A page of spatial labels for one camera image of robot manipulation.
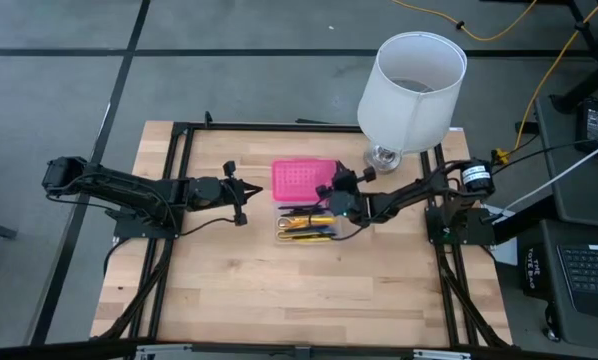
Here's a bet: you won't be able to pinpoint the grey desk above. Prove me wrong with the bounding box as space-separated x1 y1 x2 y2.
533 92 598 231

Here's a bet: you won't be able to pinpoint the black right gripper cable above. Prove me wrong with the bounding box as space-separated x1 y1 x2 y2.
334 223 371 243

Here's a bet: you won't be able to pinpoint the white cable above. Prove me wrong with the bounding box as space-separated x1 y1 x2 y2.
498 148 598 217

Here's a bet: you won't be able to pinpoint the yellow scissors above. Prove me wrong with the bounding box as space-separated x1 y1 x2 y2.
276 215 339 243

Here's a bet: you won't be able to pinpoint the black power adapter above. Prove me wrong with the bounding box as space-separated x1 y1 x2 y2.
575 98 598 155

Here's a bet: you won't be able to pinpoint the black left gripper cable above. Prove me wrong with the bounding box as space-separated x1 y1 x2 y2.
178 215 238 238

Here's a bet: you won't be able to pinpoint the clear plastic supply box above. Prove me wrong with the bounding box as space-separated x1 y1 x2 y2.
272 199 344 246

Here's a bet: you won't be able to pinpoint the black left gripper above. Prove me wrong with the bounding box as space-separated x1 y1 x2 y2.
188 161 264 227

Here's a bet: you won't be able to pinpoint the black aluminium table frame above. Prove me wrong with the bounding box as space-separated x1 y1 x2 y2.
91 110 514 351

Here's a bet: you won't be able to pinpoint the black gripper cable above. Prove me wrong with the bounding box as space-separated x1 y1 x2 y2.
334 223 371 243
178 215 238 238

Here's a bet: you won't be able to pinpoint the yellow floor cable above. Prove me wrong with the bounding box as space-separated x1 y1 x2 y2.
513 0 598 151
391 0 539 43

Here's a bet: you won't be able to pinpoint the silver bracket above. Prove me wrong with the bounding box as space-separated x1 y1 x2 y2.
132 343 194 360
412 348 473 360

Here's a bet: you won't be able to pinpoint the black tote bag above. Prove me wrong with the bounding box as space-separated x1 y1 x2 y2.
520 243 551 301

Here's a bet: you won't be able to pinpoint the black stand leg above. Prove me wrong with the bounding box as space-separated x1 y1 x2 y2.
548 0 598 115

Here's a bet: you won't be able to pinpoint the white shade table lamp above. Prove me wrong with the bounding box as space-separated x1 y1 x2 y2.
356 30 469 174

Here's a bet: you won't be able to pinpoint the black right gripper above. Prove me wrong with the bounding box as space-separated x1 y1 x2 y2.
315 160 377 221

